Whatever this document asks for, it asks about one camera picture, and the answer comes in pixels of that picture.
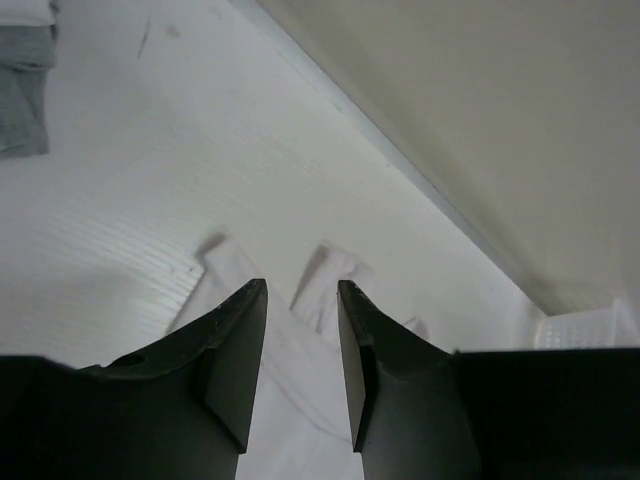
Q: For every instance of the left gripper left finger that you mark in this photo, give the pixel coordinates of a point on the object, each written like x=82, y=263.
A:
x=179, y=408

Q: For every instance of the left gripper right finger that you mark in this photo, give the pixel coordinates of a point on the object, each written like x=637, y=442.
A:
x=418, y=412

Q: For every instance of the white tank top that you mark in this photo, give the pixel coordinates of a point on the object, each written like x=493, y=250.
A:
x=300, y=426

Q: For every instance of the grey folded tank top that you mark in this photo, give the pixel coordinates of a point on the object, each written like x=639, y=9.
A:
x=28, y=53

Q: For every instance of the white plastic basket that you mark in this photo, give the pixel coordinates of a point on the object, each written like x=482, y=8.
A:
x=613, y=327

